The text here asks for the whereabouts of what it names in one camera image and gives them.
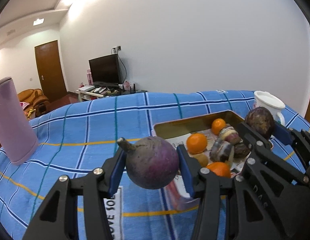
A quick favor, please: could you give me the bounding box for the dark yam piece front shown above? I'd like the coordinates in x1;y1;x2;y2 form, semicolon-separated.
234;142;250;159

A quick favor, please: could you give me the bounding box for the dark yam end piece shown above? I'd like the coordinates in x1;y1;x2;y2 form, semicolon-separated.
244;107;275;140

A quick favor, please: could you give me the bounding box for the cut purple yam cylinder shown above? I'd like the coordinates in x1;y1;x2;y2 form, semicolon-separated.
218;126;242;145

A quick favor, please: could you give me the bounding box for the oval orange kumquat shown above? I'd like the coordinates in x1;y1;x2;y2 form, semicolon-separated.
206;162;231;178

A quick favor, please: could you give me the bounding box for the cut purple yam half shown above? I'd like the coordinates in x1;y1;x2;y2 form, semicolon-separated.
209;139;234;163

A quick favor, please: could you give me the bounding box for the small orange mandarin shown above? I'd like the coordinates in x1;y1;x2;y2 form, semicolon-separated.
211;118;226;135

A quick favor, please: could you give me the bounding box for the brown kiwi fruit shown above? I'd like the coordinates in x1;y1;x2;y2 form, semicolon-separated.
194;153;209;167

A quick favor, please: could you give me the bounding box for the round orange mandarin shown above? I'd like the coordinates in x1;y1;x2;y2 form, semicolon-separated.
186;133;208;155

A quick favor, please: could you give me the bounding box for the purple round turnip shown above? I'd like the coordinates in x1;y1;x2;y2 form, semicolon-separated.
117;137;179;190

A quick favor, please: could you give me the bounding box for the paper sheet in tin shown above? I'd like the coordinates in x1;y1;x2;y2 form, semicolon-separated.
167;125;250;174

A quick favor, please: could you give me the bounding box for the pink cookie tin box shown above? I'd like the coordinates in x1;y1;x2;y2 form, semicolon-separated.
151;109;274;212

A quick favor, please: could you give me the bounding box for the white floral mug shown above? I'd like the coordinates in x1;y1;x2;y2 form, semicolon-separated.
253;90;285;126

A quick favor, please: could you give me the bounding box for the purple electric kettle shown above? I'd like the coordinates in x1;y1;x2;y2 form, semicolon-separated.
0;77;38;165

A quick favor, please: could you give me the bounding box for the pink floral cushion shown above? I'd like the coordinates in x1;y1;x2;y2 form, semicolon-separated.
20;102;29;110

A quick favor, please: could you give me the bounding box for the orange leather sofa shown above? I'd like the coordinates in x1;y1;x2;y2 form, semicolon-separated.
17;89;49;119

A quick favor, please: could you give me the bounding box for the white tv stand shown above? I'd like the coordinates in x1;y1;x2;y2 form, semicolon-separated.
75;82;147;102

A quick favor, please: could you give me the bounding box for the brown wooden door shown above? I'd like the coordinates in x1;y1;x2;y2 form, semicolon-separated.
34;40;67;102

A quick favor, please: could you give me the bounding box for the black television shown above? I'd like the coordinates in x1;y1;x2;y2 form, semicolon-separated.
89;54;122;84

